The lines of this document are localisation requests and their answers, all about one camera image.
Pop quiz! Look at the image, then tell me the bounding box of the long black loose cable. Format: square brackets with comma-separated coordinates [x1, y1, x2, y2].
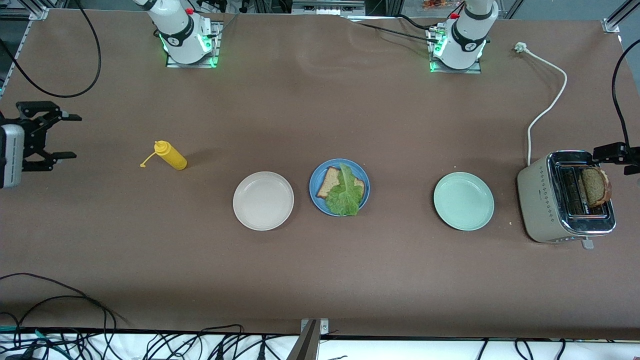
[0, 295, 118, 346]
[0, 272, 128, 326]

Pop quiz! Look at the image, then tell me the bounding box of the yellow squeeze bottle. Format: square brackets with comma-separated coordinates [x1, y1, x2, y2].
[140, 140, 188, 171]

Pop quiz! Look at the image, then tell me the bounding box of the blue round plate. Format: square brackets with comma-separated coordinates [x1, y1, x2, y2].
[309, 158, 371, 217]

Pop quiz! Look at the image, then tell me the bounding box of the grey metal box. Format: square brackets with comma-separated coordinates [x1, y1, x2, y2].
[291, 0, 367, 16]

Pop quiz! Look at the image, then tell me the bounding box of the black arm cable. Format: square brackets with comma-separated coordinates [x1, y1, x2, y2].
[0, 0, 102, 99]
[612, 39, 640, 151]

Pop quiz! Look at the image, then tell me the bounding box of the small metal table bracket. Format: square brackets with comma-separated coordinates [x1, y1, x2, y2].
[300, 318, 330, 334]

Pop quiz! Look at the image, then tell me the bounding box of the aluminium table frame rail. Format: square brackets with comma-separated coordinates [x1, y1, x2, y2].
[0, 5, 51, 98]

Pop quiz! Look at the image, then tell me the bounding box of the white toaster power cable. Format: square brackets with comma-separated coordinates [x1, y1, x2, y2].
[514, 42, 568, 167]

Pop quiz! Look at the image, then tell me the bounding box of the aluminium corner bracket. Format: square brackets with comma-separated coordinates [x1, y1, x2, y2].
[601, 0, 640, 35]

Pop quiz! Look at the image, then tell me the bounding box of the brown bread slice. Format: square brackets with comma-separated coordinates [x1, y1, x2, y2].
[316, 167, 366, 201]
[578, 167, 613, 209]

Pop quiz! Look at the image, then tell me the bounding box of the black base supply cable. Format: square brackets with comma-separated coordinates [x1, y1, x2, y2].
[342, 14, 441, 45]

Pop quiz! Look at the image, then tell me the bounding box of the green lettuce leaf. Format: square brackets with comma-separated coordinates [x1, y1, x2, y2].
[325, 162, 363, 217]

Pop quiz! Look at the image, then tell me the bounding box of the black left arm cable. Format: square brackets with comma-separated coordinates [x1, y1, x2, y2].
[612, 39, 640, 151]

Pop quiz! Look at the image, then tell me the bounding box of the grey metal post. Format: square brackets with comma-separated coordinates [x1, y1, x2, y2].
[286, 320, 321, 360]

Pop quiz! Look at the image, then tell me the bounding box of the green round plate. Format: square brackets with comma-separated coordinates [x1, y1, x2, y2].
[433, 172, 495, 232]

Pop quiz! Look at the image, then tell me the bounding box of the beige chrome toaster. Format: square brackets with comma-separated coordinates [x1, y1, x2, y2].
[517, 150, 617, 250]

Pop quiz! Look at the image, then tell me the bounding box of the beige round plate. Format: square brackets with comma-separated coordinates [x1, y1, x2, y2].
[232, 171, 295, 232]

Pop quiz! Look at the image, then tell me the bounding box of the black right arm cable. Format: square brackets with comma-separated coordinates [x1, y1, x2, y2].
[0, 0, 102, 99]

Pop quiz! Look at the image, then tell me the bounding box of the teal cable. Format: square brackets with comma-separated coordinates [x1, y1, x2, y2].
[0, 325, 68, 351]

